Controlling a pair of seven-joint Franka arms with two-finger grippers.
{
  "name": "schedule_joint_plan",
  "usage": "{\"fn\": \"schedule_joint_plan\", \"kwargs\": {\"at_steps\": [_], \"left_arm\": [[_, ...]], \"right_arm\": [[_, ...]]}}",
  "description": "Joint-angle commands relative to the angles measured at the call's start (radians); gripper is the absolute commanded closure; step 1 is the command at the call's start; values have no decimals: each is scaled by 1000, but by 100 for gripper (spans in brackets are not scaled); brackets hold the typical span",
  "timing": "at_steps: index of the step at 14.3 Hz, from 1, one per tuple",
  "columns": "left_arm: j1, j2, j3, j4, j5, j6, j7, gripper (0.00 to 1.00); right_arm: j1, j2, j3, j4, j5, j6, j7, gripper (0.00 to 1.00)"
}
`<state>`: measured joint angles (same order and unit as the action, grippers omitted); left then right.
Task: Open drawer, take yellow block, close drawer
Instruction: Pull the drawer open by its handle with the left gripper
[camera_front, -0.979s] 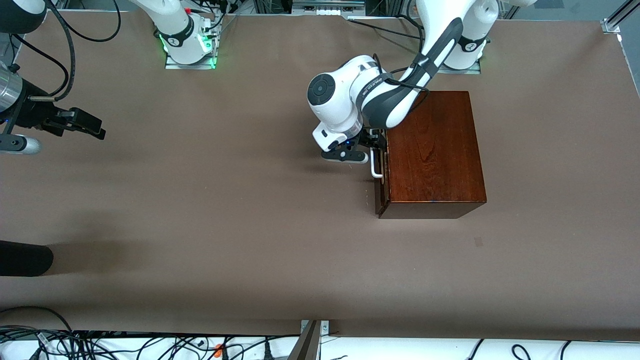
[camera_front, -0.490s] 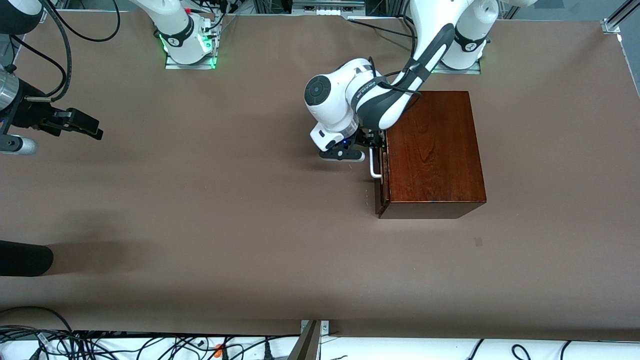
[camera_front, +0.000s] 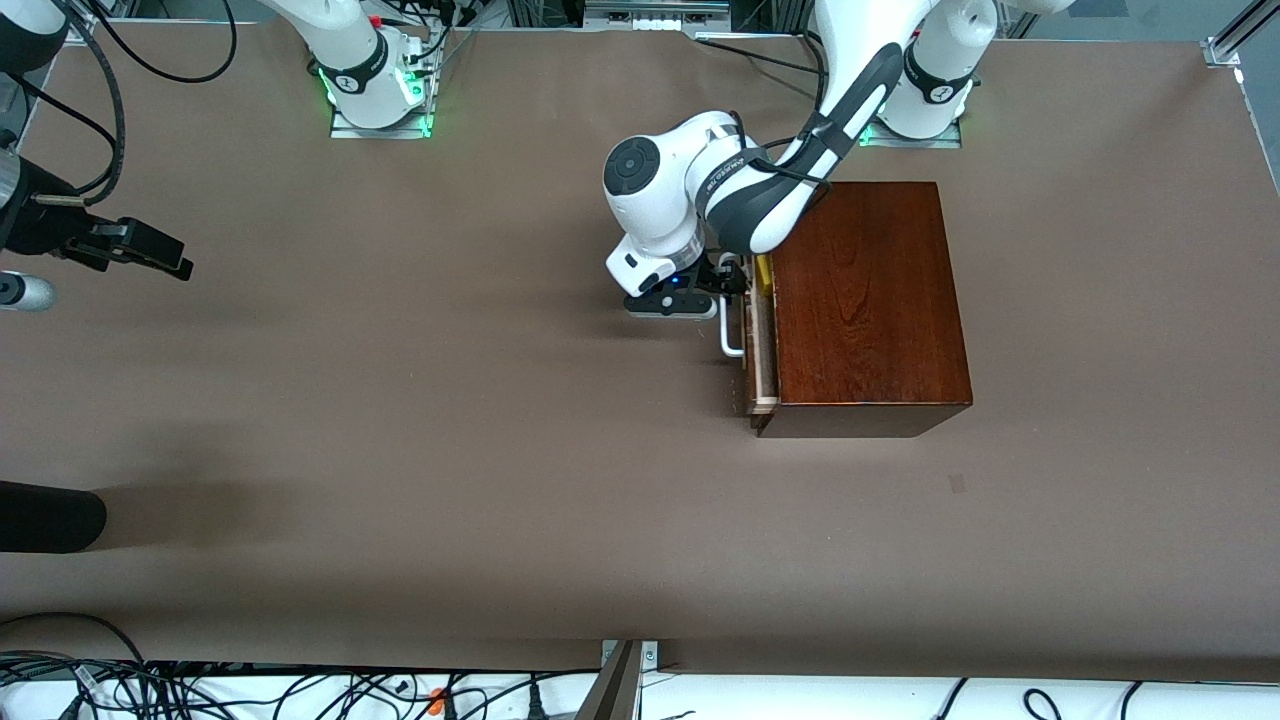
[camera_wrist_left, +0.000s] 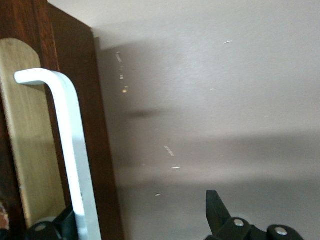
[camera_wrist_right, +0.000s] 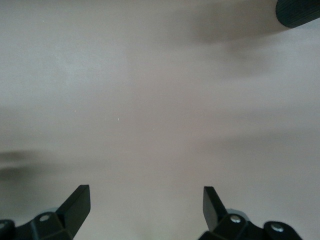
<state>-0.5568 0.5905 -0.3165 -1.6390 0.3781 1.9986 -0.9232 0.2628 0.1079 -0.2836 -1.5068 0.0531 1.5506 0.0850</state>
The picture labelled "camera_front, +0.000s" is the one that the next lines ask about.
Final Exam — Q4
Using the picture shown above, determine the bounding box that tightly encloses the wooden drawer with white handle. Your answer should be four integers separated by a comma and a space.
720, 255, 783, 417

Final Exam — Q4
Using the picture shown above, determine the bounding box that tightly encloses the dark brown wooden cabinet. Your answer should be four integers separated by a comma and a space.
750, 181, 975, 439

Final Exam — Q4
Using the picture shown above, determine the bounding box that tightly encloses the white power strip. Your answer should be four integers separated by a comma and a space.
583, 0, 733, 33

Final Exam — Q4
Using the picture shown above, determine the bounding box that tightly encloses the black cylindrical object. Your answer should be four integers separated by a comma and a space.
0, 480, 108, 554

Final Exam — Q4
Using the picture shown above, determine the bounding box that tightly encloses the aluminium profile bar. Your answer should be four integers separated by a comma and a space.
575, 640, 643, 720

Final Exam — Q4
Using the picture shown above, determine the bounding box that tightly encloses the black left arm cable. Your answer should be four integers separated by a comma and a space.
735, 28, 833, 191

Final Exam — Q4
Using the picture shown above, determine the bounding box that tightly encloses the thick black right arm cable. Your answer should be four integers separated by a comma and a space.
15, 0, 126, 198

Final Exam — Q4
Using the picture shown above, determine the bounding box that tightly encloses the thin black looped cable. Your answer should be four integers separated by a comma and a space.
85, 0, 239, 84

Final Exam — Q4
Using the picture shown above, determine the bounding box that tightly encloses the long black table cable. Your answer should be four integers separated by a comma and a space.
695, 36, 831, 81

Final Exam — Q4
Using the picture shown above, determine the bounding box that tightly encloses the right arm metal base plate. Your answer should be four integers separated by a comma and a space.
330, 95, 434, 140

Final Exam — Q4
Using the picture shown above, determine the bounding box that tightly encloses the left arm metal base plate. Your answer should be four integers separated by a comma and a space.
860, 115, 964, 150

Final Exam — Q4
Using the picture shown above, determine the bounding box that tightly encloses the black arched floor cable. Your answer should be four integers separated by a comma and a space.
0, 612, 151, 691

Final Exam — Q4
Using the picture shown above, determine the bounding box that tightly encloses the silver corner bracket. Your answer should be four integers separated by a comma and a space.
600, 640, 661, 673

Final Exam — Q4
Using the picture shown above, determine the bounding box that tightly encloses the black cable tangle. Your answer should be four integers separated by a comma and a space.
0, 655, 601, 720

